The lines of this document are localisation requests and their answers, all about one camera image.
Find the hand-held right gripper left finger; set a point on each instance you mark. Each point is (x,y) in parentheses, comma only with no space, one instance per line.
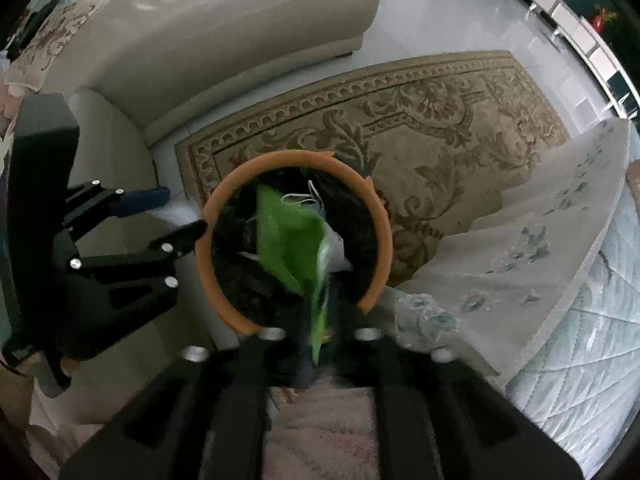
(280,360)

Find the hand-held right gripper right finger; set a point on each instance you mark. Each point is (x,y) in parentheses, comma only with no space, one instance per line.
(350,360)

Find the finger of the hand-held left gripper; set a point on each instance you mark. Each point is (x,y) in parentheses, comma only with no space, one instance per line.
(125,280)
(142,200)

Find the red flowers in red vase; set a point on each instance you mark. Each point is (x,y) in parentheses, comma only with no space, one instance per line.
(602,19)

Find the beige patterned rug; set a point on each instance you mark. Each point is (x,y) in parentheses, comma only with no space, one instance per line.
(450,125)

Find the teal quilted table cover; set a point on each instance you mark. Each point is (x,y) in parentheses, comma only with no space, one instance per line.
(590,360)

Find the white embroidered lace tablecloth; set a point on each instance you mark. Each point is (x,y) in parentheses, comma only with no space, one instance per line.
(525,240)

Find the white television cabinet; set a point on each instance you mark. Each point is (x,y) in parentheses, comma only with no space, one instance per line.
(595,57)

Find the patterned beige cushion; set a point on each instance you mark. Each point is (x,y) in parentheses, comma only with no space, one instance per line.
(55,40)

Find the green cardboard box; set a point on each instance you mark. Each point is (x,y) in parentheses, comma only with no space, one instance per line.
(290,240)

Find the black bin with orange rim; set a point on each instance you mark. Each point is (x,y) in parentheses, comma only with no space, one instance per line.
(202,260)

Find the beige leather sofa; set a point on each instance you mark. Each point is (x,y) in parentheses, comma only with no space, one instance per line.
(225,25)

